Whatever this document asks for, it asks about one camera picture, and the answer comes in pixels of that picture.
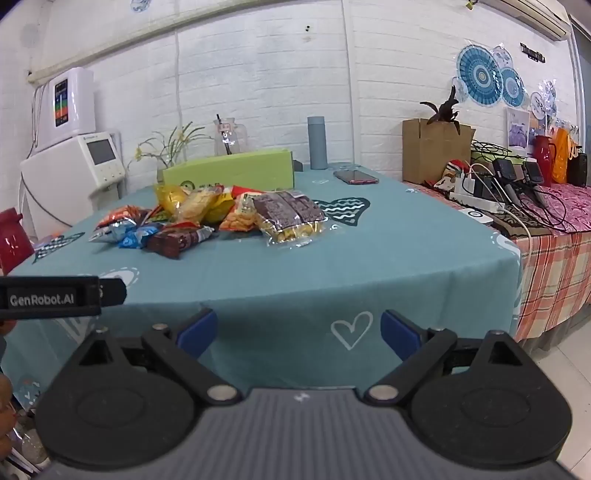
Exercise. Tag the red snack packet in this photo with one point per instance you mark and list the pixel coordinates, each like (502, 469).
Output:
(244, 190)

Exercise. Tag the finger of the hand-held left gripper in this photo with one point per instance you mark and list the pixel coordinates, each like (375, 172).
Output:
(113, 291)

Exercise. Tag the red thermos jug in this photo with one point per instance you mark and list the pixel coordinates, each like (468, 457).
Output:
(543, 159)

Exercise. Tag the white power strip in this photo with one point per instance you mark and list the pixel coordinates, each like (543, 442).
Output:
(475, 201)

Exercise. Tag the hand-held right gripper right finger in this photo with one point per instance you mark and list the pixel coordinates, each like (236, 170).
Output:
(398, 333)

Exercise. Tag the black speaker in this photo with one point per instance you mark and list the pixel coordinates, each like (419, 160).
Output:
(578, 170)

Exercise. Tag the silver snack packet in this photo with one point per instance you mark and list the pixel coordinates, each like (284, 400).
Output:
(108, 233)

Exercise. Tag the dark purple plant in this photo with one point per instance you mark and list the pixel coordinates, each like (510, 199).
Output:
(444, 113)

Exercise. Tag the small blue paper fan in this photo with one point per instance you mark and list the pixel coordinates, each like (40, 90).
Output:
(512, 87)

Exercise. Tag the brown cardboard box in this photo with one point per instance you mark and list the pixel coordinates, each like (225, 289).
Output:
(429, 152)

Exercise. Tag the clear packet with brown label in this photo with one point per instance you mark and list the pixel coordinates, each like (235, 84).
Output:
(288, 214)

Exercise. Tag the orange cracker packet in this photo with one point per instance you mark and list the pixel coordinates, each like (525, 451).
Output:
(239, 214)

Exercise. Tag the brown chocolate packet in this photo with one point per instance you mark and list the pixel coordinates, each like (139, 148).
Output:
(180, 240)

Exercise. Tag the orange bag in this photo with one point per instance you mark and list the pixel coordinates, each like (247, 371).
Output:
(561, 157)

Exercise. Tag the green cardboard box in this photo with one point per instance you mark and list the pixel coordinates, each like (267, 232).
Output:
(231, 170)

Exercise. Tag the white round device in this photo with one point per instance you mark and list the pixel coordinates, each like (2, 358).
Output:
(478, 217)

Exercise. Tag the blue cookie packet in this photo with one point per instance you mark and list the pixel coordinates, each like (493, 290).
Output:
(138, 236)

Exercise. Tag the pale chips packet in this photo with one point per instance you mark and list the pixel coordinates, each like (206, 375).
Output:
(197, 204)

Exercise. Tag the white air conditioner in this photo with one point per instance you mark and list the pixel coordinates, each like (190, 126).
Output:
(535, 16)

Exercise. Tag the person's left hand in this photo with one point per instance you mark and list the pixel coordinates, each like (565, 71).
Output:
(4, 397)

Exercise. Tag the wall picture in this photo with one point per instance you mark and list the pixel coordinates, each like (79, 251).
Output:
(518, 129)

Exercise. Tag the glass vase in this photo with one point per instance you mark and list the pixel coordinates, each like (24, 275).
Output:
(230, 136)

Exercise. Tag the small black box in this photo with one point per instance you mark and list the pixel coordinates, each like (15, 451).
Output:
(298, 166)

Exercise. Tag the red white plush toy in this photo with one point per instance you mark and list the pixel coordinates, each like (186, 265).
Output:
(456, 174)

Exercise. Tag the black wall sign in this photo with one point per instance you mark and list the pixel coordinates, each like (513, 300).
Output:
(533, 53)

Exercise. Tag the plaid tablecloth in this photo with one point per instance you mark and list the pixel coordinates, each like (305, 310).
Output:
(545, 286)

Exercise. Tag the white water dispenser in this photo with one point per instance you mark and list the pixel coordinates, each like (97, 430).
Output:
(60, 184)

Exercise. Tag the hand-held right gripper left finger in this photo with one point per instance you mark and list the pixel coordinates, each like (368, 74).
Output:
(199, 331)

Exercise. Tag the grey thermos bottle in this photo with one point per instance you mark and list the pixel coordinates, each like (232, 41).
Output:
(317, 143)

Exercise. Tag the pink floral cloth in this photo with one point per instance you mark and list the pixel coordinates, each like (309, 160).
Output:
(575, 207)

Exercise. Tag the yellow bread packet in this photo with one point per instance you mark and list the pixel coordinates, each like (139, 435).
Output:
(171, 198)

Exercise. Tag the orange snack packet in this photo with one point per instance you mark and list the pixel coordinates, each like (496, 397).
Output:
(121, 217)

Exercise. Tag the yellow flower plant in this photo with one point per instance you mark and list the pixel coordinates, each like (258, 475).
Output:
(173, 143)

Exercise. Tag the large blue paper fan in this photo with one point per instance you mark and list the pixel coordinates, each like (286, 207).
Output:
(479, 74)

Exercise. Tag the red smartphone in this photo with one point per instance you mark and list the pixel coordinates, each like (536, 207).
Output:
(355, 177)

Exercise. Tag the white water purifier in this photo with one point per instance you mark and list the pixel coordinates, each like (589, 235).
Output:
(69, 106)

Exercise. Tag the black charger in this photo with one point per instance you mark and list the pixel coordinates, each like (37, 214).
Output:
(504, 170)
(533, 171)

